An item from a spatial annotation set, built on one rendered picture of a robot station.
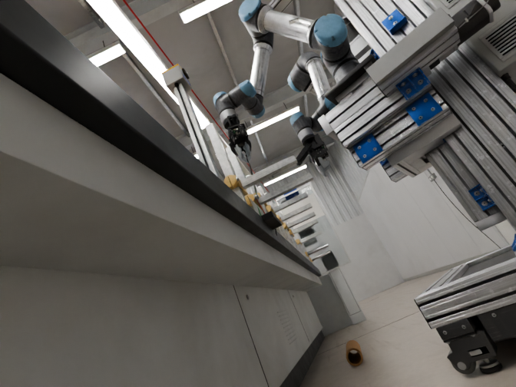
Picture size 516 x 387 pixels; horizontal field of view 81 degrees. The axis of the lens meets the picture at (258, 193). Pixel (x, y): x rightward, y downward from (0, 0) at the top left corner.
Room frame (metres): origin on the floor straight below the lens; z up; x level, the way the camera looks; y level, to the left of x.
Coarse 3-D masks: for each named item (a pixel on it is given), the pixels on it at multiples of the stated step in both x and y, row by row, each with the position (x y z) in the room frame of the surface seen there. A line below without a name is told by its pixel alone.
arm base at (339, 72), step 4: (344, 60) 1.01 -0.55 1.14; (348, 60) 1.01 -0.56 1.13; (352, 60) 1.01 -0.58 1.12; (356, 60) 1.02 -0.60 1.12; (340, 64) 1.02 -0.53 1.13; (344, 64) 1.01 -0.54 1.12; (348, 64) 1.00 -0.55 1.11; (352, 64) 1.00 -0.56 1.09; (356, 64) 1.01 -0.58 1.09; (336, 68) 1.03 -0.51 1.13; (340, 68) 1.02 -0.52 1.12; (344, 68) 1.01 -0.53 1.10; (348, 68) 1.00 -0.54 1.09; (352, 68) 0.99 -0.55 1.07; (336, 72) 1.04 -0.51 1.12; (340, 72) 1.02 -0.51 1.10; (344, 72) 1.01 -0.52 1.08; (348, 72) 1.00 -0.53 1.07; (336, 76) 1.05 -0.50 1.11; (340, 76) 1.02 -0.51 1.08; (344, 76) 1.01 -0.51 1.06; (336, 80) 1.06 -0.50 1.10
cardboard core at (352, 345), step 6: (348, 342) 1.99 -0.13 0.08; (354, 342) 1.93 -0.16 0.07; (348, 348) 1.80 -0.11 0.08; (354, 348) 1.74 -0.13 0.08; (360, 348) 1.95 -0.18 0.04; (348, 354) 1.87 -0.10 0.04; (354, 354) 2.01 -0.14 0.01; (360, 354) 1.74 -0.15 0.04; (348, 360) 1.75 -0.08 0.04; (354, 360) 1.83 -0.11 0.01; (360, 360) 1.74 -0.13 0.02
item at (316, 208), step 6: (306, 198) 3.77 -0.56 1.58; (312, 198) 3.76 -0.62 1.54; (294, 204) 3.79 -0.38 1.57; (300, 204) 3.78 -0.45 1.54; (312, 204) 3.77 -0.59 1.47; (318, 204) 3.76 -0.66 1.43; (288, 210) 3.81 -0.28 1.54; (306, 210) 3.78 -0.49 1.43; (312, 210) 3.77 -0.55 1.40; (318, 210) 3.76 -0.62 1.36; (294, 216) 3.80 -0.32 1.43; (300, 216) 3.79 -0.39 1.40; (318, 216) 3.77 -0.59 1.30; (288, 222) 3.81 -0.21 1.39; (306, 222) 3.79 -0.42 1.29; (294, 228) 3.81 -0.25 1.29
